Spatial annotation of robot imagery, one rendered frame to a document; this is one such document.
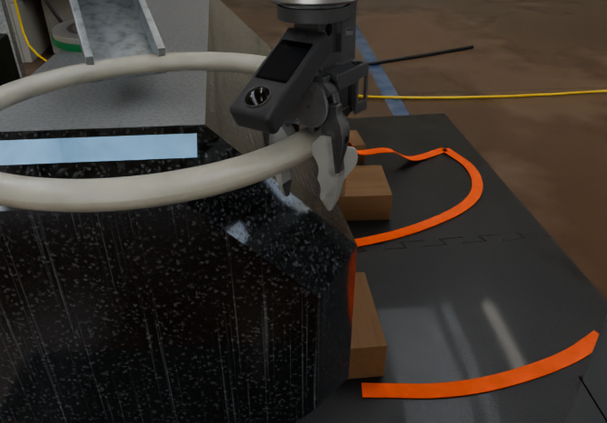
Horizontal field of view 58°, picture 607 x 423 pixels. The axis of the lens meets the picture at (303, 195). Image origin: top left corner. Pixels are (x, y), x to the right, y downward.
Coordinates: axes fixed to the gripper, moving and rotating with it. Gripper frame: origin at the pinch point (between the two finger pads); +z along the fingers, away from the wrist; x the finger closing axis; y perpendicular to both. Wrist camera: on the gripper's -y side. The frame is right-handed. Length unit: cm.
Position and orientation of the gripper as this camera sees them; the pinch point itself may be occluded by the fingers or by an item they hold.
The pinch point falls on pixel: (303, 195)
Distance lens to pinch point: 60.4
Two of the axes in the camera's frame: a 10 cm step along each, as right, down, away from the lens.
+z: 0.1, 8.8, 4.8
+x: -8.1, -2.7, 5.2
